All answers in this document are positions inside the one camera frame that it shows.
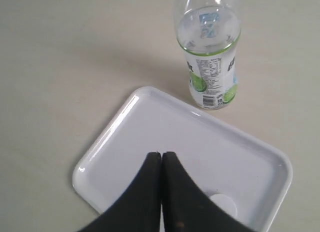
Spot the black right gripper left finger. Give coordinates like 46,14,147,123
81,152,162,232

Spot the white rectangular plastic tray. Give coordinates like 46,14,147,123
72,87,293,231

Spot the white bottle cap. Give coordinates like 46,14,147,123
209,193,238,218

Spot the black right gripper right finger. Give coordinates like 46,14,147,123
162,152,252,232

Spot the clear plastic drink bottle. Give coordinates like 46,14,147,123
173,0,241,110

